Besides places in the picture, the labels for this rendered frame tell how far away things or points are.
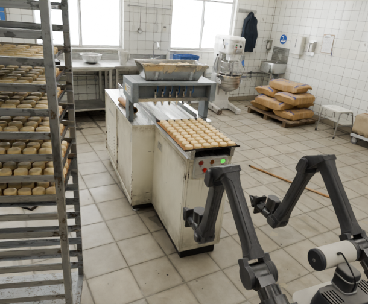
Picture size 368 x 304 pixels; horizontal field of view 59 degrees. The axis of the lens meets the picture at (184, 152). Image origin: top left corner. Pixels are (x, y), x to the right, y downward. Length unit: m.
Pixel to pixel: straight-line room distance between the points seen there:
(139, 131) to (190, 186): 0.73
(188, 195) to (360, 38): 4.73
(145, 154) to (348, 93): 4.40
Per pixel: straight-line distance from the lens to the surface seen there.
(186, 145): 2.07
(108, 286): 2.38
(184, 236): 2.43
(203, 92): 2.87
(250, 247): 1.13
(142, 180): 2.87
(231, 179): 1.16
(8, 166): 1.52
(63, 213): 1.44
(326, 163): 1.44
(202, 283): 2.41
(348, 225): 1.42
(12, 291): 2.27
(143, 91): 2.68
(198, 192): 2.25
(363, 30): 6.31
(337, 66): 6.52
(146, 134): 2.70
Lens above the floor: 1.69
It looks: 23 degrees down
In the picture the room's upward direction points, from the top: 5 degrees clockwise
